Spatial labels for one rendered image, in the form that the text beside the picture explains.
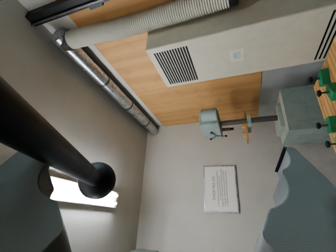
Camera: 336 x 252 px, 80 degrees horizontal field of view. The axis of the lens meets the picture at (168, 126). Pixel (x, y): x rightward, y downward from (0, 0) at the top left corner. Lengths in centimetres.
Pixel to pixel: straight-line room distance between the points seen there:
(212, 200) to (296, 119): 151
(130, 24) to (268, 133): 238
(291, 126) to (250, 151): 102
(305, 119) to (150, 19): 168
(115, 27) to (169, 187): 232
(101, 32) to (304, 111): 199
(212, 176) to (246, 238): 85
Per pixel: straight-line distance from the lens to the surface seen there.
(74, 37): 203
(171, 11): 165
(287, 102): 240
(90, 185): 20
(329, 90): 170
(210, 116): 222
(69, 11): 193
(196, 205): 308
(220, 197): 302
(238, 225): 301
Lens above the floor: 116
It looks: 19 degrees up
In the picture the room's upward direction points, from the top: 96 degrees counter-clockwise
